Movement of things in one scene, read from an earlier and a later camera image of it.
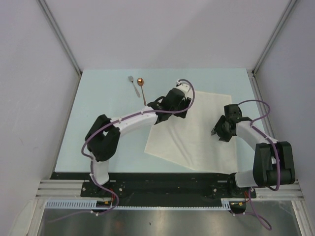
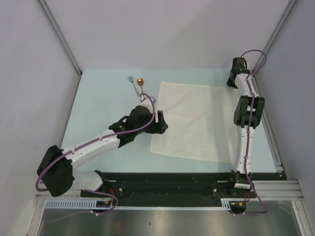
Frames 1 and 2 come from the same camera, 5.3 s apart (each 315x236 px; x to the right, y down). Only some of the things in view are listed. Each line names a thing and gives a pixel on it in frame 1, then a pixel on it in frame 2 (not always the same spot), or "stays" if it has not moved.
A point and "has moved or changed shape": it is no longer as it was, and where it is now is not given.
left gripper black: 185,103 to 159,127
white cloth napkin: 190,141 has moved or changed shape
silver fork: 131,78 stays
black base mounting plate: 160,185 stays
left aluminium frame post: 53,23 stays
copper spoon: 140,81 stays
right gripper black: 224,137 to 231,84
